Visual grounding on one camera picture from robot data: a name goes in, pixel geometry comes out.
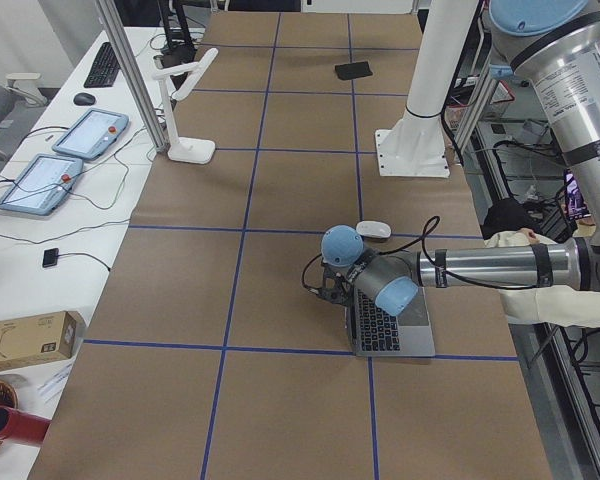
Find person hand holding phone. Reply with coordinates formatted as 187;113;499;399
518;228;540;245

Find white computer mouse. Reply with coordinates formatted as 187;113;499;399
355;220;392;239

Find grey laptop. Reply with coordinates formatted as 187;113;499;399
346;288;436;358

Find black mouse pad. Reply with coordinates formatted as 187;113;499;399
334;61;373;81

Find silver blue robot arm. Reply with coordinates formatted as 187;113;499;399
315;1;600;316

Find white desk lamp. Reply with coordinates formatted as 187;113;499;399
152;48;219;164

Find black desk mouse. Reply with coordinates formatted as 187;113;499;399
73;92;96;106

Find smartphone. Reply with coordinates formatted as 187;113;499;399
564;170;591;220

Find blue teach pendant far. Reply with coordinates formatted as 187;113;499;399
52;108;129;161

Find blue teach pendant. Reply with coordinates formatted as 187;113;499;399
52;108;129;161
0;154;84;216

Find black keyboard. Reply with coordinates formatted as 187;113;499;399
83;42;120;89

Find small black device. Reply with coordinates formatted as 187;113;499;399
42;248;61;269

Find blue teach pendant near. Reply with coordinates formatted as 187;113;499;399
0;154;84;216

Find cardboard box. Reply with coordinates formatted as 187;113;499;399
0;311;85;372

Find red cylinder container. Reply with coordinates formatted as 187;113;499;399
0;406;51;447

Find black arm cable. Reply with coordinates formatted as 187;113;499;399
301;215;541;297

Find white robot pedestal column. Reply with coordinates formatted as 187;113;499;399
375;0;480;178

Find black gripper camera mount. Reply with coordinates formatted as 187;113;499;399
319;261;353;307

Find aluminium frame post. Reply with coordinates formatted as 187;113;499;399
95;0;167;153

